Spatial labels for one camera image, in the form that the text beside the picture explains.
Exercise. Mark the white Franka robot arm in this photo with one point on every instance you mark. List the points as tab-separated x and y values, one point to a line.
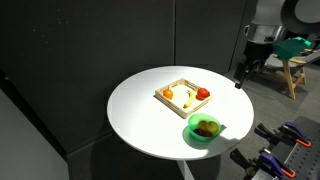
270	16

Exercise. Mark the yellow lemon plush toy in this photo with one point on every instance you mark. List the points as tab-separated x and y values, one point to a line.
212	126

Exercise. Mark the small red toy fruit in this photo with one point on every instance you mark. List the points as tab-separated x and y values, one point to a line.
208	134

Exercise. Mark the orange toy fruit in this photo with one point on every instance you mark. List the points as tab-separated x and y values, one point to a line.
168	94

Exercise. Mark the white table pedestal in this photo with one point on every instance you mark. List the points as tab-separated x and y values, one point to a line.
185	170

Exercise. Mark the green plastic bowl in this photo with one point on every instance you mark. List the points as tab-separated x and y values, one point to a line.
191	125

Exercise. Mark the wooden chair with grey cushion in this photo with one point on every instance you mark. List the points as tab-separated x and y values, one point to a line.
290	71

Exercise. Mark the purple clamp with orange tips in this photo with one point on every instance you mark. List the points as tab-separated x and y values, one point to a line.
296	133
275	163

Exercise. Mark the dark red toy fruit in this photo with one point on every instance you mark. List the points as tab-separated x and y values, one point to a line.
198	132

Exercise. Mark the perforated metal breadboard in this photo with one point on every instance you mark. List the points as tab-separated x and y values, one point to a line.
306	160

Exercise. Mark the wooden slatted tray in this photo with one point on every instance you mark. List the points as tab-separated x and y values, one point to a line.
178	90

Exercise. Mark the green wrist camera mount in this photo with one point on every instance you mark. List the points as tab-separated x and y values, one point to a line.
290	48

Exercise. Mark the black spring clamp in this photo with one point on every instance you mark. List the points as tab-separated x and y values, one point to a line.
241	160

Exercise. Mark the yellow toy banana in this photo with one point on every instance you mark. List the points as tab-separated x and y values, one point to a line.
190	99

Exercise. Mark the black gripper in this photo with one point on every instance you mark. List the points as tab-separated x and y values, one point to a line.
257	53

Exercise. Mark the red toy apple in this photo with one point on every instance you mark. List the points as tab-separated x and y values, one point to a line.
203	93

